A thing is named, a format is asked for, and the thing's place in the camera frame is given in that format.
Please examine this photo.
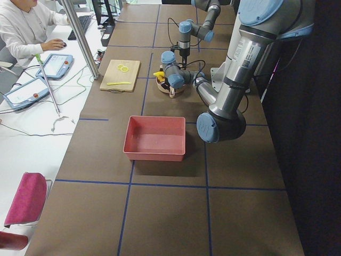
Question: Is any yellow potato toy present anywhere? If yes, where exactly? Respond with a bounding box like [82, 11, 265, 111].
[157, 76, 165, 83]

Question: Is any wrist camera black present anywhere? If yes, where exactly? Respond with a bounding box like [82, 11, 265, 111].
[170, 45, 180, 52]

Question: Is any metal rod tool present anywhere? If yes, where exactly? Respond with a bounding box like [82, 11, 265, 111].
[34, 54, 76, 132]

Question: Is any teach pendant far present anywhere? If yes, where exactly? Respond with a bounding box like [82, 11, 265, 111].
[35, 53, 74, 80]

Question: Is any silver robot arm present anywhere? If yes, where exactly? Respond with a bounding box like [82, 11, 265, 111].
[161, 1, 315, 143]
[177, 0, 221, 68]

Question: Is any teach pendant near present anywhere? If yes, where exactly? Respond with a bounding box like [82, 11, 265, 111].
[3, 77, 49, 110]

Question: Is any magenta cloth on stand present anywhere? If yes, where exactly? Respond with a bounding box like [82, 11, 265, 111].
[4, 172, 53, 228]

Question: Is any person in white hoodie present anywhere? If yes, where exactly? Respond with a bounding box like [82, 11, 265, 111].
[1, 1, 69, 68]

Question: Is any yellow corn cob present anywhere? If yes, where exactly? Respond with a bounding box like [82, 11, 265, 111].
[153, 71, 165, 79]

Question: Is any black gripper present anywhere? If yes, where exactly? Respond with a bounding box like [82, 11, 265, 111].
[161, 79, 170, 89]
[178, 47, 190, 70]

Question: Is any aluminium frame post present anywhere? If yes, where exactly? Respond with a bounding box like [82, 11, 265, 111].
[61, 0, 100, 80]

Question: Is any teach pendant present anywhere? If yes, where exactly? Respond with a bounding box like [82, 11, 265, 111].
[3, 77, 49, 110]
[35, 53, 74, 80]

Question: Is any white pedestal column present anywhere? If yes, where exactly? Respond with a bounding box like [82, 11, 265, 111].
[209, 0, 251, 93]

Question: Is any black camera cable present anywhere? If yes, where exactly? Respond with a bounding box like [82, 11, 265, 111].
[167, 17, 203, 54]
[185, 60, 206, 81]

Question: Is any wooden cutting board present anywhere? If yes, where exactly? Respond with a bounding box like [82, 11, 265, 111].
[100, 59, 140, 92]

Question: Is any pink plastic bin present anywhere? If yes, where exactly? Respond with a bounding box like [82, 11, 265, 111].
[123, 116, 186, 162]

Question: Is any black keyboard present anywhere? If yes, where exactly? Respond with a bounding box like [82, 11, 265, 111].
[68, 15, 91, 41]

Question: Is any yellow plastic knife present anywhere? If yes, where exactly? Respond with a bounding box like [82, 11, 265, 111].
[107, 81, 132, 86]

